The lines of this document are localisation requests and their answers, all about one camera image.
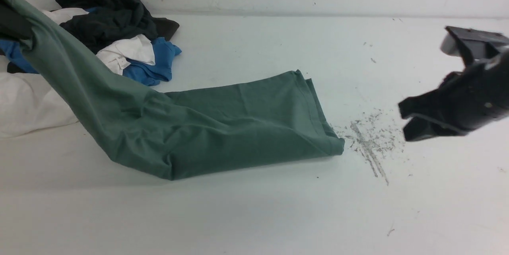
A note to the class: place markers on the green long-sleeved shirt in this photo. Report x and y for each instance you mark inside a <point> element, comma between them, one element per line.
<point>178,135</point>

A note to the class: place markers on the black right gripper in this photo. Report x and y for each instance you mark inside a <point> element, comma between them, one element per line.
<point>467,100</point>

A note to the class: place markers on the white shirt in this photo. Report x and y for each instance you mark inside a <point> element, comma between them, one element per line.
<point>35,100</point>

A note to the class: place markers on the dark grey shirt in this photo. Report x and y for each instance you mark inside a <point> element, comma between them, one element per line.
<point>112,21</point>

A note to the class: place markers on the blue shirt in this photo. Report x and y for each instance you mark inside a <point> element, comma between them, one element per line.
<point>140,59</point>

